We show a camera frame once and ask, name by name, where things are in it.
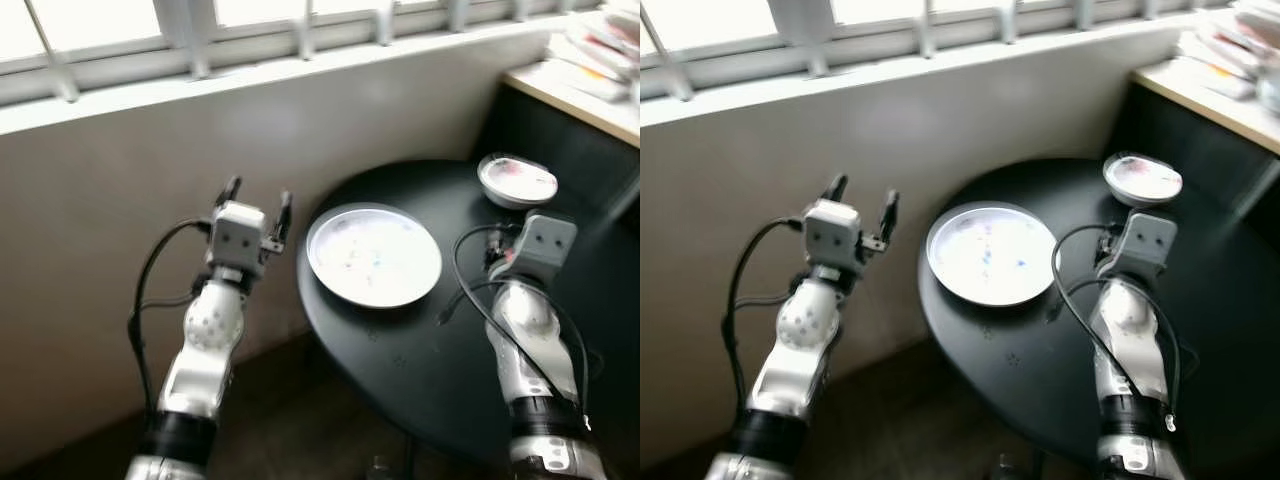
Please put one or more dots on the white window frame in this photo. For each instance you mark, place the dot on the white window frame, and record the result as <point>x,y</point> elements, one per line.
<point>190,30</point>
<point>805,30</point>

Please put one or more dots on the stack of paper packets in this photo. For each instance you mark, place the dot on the stack of paper packets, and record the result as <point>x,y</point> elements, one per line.
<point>1225,45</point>
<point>600,50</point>

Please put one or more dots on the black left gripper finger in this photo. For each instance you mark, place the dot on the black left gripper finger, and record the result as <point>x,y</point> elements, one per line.
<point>284,218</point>
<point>232,192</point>
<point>837,189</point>
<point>889,218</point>

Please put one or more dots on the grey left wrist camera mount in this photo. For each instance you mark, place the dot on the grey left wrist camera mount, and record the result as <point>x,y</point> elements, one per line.
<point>235,235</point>
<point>832,235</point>

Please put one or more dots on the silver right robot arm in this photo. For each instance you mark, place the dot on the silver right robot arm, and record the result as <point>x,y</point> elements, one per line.
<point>1130,330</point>
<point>525,320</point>

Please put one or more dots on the white plate blue red dots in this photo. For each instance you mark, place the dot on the white plate blue red dots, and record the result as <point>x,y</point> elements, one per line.
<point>990,255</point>
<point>375,255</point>

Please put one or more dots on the black cabinet wooden top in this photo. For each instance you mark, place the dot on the black cabinet wooden top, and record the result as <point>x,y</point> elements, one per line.
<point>1190,150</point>
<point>560,140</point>

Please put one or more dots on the white window sill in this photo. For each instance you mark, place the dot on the white window sill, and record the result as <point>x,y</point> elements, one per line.
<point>880,85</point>
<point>250,88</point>

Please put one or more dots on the black round table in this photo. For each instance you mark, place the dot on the black round table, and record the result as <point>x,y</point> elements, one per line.
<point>1030,370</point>
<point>430,360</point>

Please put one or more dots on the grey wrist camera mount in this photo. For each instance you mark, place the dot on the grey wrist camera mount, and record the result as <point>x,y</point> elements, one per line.
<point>545,245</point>
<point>832,235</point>
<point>235,235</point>
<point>1147,245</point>

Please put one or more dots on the white bowl red print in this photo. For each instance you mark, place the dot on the white bowl red print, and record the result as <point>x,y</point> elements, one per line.
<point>1143,178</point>
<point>520,180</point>

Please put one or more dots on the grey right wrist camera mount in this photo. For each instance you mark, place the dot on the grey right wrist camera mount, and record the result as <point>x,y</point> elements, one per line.
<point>1147,245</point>
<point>545,245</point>

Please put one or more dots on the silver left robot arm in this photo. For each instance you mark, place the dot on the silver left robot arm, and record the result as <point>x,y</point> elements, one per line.
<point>205,340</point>
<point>800,340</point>

